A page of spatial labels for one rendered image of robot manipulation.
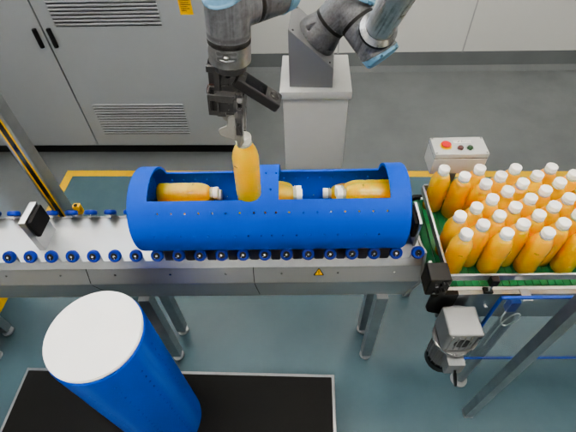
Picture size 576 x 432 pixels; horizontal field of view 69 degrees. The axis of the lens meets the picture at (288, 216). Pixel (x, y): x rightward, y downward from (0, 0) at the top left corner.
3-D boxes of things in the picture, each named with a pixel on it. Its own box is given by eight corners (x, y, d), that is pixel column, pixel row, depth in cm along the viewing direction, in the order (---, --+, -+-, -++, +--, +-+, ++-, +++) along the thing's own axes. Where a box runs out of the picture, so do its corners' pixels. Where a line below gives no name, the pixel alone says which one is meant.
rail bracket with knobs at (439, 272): (418, 274, 144) (424, 257, 136) (439, 273, 144) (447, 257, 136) (423, 300, 137) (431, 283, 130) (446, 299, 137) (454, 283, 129)
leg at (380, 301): (358, 349, 220) (374, 287, 172) (369, 349, 219) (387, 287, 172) (360, 359, 216) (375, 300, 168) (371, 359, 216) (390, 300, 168)
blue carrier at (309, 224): (161, 201, 161) (138, 148, 138) (388, 197, 159) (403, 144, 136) (147, 266, 145) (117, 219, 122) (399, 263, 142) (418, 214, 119)
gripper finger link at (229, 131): (220, 146, 104) (219, 111, 98) (244, 147, 104) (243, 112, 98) (219, 152, 101) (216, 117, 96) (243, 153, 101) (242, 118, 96)
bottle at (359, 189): (399, 208, 134) (342, 209, 134) (396, 194, 139) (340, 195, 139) (404, 192, 129) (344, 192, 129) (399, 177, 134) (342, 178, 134)
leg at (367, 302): (356, 324, 229) (369, 259, 181) (366, 324, 229) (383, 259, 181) (357, 334, 225) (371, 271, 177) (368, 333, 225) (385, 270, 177)
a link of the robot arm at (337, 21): (329, 7, 180) (360, -27, 169) (352, 39, 180) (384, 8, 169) (313, 5, 168) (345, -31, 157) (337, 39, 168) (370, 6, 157)
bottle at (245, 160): (249, 181, 122) (245, 129, 108) (266, 193, 119) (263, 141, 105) (231, 193, 119) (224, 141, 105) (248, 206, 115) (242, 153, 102)
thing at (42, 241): (50, 229, 158) (29, 201, 147) (60, 229, 158) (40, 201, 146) (39, 250, 152) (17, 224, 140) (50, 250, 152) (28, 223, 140)
